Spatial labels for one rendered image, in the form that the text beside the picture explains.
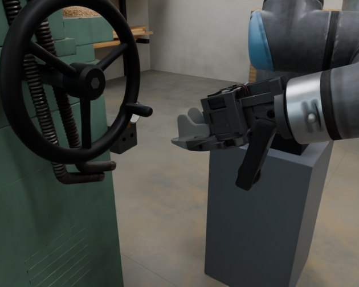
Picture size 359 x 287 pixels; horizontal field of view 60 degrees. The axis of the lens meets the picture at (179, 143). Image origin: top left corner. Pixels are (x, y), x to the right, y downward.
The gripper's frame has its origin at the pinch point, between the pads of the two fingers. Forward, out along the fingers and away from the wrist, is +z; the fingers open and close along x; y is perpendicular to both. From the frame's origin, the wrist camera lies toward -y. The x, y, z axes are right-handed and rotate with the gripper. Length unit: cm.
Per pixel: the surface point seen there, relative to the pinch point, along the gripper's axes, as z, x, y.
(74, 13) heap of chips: 27.0, -12.5, 31.5
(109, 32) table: 25.3, -19.6, 26.1
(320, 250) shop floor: 2, -72, -74
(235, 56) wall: 125, -330, 6
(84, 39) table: 25.6, -11.1, 25.2
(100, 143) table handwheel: 14.1, 4.8, 3.6
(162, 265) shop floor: 50, -32, -57
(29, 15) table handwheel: 5.9, 15.0, 24.6
